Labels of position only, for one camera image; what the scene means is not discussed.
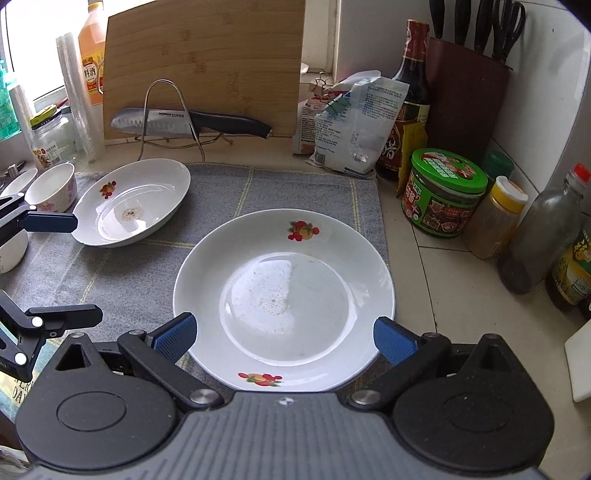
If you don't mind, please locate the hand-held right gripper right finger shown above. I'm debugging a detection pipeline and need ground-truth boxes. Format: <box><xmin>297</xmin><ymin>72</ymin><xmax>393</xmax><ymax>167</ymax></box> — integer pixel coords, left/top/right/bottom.
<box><xmin>346</xmin><ymin>316</ymin><xmax>516</xmax><ymax>411</ymax></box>

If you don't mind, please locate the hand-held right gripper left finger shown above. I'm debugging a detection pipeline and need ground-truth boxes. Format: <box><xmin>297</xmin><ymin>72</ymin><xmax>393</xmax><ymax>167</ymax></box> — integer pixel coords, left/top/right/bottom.
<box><xmin>55</xmin><ymin>311</ymin><xmax>225</xmax><ymax>412</ymax></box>

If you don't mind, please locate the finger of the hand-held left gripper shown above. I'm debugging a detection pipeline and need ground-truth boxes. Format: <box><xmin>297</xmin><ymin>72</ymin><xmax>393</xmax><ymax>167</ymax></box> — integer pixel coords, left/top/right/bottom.
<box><xmin>0</xmin><ymin>193</ymin><xmax>79</xmax><ymax>246</ymax></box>
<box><xmin>0</xmin><ymin>290</ymin><xmax>103</xmax><ymax>377</ymax></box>

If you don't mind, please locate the white plate with brown spot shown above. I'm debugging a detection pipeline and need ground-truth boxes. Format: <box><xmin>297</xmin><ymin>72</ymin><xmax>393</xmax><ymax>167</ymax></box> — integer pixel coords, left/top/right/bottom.
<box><xmin>71</xmin><ymin>158</ymin><xmax>192</xmax><ymax>248</ymax></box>

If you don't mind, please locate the white plate with rough centre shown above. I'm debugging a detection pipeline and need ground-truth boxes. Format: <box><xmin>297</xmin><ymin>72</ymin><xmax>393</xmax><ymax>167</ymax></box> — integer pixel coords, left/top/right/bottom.
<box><xmin>172</xmin><ymin>209</ymin><xmax>397</xmax><ymax>394</ymax></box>

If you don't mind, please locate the glass jar with yellow lid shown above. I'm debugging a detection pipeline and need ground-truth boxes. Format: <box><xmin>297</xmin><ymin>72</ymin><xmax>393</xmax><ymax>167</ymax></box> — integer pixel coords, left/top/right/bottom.
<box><xmin>30</xmin><ymin>105</ymin><xmax>77</xmax><ymax>169</ymax></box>

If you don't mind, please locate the tall plastic wrap roll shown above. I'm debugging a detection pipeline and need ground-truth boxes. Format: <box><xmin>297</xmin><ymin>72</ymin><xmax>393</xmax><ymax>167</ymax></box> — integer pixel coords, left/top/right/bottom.
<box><xmin>56</xmin><ymin>32</ymin><xmax>106</xmax><ymax>162</ymax></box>

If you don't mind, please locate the short plastic wrap roll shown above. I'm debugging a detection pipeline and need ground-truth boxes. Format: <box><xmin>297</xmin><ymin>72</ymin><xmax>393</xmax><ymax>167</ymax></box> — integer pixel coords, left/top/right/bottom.
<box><xmin>9</xmin><ymin>83</ymin><xmax>35</xmax><ymax>139</ymax></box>

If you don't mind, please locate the green detergent bottle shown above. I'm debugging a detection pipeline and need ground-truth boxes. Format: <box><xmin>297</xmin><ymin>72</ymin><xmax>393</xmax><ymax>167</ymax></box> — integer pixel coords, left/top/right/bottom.
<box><xmin>0</xmin><ymin>60</ymin><xmax>21</xmax><ymax>141</ymax></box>

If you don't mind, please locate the green lidded sauce jar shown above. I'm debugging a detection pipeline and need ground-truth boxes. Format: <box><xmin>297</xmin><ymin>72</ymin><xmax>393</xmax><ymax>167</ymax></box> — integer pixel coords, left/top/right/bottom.
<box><xmin>402</xmin><ymin>148</ymin><xmax>489</xmax><ymax>237</ymax></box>

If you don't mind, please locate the grey teal checked towel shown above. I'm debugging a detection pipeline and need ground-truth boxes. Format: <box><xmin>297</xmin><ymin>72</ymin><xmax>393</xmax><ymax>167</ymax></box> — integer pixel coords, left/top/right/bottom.
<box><xmin>0</xmin><ymin>161</ymin><xmax>390</xmax><ymax>407</ymax></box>

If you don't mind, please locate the yellow lidded spice jar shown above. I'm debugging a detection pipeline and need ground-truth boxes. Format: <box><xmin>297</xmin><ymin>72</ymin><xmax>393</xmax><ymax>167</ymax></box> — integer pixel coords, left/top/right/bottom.
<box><xmin>464</xmin><ymin>176</ymin><xmax>528</xmax><ymax>260</ymax></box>

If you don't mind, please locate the orange cooking oil bottle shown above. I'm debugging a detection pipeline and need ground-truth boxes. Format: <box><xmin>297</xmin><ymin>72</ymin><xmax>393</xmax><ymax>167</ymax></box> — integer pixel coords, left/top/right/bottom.
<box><xmin>78</xmin><ymin>0</ymin><xmax>108</xmax><ymax>108</ymax></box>

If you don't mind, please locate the glass bottle with red cap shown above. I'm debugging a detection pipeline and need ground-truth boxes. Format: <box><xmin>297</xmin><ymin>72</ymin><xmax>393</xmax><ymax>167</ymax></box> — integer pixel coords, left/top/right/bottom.
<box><xmin>498</xmin><ymin>164</ymin><xmax>591</xmax><ymax>295</ymax></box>

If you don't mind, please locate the white flat object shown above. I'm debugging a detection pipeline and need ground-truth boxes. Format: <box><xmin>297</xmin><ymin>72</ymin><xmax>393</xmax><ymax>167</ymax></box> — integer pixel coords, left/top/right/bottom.
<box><xmin>564</xmin><ymin>318</ymin><xmax>591</xmax><ymax>403</ymax></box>

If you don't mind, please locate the yellow labelled oil bottle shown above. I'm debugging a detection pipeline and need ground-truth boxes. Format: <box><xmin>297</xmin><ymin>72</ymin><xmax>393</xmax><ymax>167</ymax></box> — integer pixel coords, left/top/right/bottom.
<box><xmin>545</xmin><ymin>222</ymin><xmax>591</xmax><ymax>315</ymax></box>

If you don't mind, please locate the window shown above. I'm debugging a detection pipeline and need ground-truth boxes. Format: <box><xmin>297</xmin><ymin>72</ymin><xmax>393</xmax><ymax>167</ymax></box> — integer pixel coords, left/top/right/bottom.
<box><xmin>0</xmin><ymin>0</ymin><xmax>81</xmax><ymax>109</ymax></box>

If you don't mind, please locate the small green lidded jar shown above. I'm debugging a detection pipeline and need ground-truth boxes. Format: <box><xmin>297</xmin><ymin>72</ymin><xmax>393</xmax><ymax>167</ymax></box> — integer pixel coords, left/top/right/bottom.
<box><xmin>482</xmin><ymin>152</ymin><xmax>515</xmax><ymax>183</ymax></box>

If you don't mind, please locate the clear blue printed bag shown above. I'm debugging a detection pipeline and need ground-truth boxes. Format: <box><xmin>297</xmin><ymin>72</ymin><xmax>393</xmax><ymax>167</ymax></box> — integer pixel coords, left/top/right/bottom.
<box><xmin>309</xmin><ymin>71</ymin><xmax>409</xmax><ymax>178</ymax></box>

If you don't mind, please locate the white red food packet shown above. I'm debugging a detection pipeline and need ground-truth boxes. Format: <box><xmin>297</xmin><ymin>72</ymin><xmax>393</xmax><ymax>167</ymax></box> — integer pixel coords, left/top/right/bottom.
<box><xmin>292</xmin><ymin>95</ymin><xmax>333</xmax><ymax>155</ymax></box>

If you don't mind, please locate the bamboo cutting board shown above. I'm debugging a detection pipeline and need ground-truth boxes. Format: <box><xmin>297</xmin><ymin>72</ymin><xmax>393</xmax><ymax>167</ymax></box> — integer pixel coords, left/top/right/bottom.
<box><xmin>102</xmin><ymin>0</ymin><xmax>307</xmax><ymax>140</ymax></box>

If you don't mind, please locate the dark brown knife block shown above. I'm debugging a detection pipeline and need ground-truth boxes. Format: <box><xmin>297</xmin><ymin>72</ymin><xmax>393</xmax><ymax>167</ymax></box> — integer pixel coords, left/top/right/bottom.
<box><xmin>425</xmin><ymin>38</ymin><xmax>513</xmax><ymax>155</ymax></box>

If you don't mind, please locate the dark soy sauce bottle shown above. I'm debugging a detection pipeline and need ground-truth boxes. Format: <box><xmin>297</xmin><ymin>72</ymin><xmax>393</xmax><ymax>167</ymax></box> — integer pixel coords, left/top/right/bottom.
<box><xmin>375</xmin><ymin>18</ymin><xmax>431</xmax><ymax>182</ymax></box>

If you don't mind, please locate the kitchen knife with black handle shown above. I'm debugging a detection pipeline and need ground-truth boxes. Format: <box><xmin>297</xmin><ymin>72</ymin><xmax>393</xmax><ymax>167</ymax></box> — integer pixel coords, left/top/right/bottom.
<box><xmin>110</xmin><ymin>107</ymin><xmax>273</xmax><ymax>139</ymax></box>

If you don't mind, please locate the metal wire rack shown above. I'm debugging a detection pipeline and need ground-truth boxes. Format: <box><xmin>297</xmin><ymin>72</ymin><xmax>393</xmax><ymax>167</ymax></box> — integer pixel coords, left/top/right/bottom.
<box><xmin>139</xmin><ymin>79</ymin><xmax>234</xmax><ymax>160</ymax></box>

